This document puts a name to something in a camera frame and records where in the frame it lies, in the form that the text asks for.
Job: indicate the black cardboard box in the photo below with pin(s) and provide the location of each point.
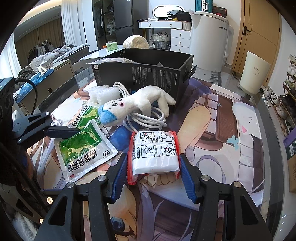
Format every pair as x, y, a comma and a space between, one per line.
136, 68

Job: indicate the red-edged white packet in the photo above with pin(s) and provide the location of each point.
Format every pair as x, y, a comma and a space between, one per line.
153, 153

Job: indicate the shoe rack with shoes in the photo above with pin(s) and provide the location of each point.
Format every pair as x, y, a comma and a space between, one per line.
283, 105

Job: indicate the dark wardrobe cabinet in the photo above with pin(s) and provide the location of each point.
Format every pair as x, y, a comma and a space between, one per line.
104, 22

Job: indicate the green medicine sachet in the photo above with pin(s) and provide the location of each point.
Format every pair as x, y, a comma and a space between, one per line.
83, 152
83, 116

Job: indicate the green tissue box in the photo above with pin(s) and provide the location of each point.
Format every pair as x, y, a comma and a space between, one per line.
111, 46

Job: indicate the bed with clothes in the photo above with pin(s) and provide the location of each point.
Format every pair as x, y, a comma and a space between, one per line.
74, 53

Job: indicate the cream tumbler cup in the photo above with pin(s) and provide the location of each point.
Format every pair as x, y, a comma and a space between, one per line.
254, 73

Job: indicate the oval desk mirror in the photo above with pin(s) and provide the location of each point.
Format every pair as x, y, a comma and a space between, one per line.
163, 11

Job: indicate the white dresser desk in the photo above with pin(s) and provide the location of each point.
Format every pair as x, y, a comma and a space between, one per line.
179, 32

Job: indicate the black refrigerator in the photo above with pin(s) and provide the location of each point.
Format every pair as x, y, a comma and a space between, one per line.
126, 16

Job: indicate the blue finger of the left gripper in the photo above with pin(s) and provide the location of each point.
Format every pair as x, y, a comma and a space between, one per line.
35, 122
62, 132

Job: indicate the white plush toy blue mask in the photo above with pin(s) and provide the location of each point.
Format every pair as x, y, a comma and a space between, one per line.
115, 111

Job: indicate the wooden door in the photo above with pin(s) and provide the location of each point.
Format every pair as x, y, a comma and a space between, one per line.
259, 33

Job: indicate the white foam piece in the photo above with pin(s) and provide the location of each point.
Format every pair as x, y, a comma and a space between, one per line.
103, 94

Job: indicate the anime print desk mat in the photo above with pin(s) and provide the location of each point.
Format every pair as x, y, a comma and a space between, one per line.
219, 134

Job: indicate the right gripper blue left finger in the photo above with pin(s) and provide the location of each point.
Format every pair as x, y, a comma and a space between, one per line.
119, 177

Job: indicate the teal suitcase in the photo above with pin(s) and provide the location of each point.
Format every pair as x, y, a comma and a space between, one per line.
204, 5

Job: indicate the white cylindrical appliance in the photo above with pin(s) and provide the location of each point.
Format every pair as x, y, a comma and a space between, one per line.
211, 40

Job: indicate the white coffee table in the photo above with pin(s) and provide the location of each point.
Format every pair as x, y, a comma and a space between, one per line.
100, 54

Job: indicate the woven basket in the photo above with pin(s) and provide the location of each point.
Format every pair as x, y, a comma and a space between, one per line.
161, 40

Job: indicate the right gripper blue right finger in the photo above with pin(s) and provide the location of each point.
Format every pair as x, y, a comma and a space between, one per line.
188, 179

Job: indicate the grey cabinet with drawers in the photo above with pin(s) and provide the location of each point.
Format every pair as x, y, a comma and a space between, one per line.
62, 72

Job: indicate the stacked shoe boxes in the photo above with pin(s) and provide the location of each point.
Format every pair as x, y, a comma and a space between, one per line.
219, 11

